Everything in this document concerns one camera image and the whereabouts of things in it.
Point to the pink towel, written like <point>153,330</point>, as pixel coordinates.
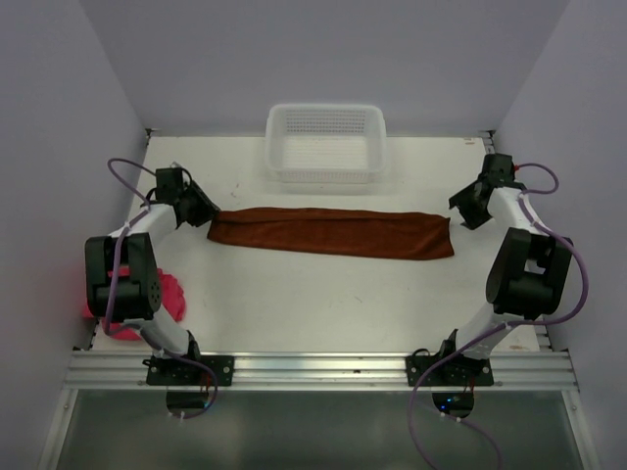
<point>173,300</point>

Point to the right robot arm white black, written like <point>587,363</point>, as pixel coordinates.
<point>528,275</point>

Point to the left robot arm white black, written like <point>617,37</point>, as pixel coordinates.
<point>123,286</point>

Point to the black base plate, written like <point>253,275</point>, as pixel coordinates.
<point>171,372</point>
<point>448,369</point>

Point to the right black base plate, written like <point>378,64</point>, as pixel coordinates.
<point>448,369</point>

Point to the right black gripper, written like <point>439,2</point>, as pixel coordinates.
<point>472,219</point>

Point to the brown towel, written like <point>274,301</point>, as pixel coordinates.
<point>410,235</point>

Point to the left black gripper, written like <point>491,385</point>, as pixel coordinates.
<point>207,208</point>

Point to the white perforated plastic basket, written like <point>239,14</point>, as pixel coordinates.
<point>325,143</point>

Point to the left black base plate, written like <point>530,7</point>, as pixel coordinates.
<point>171,372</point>

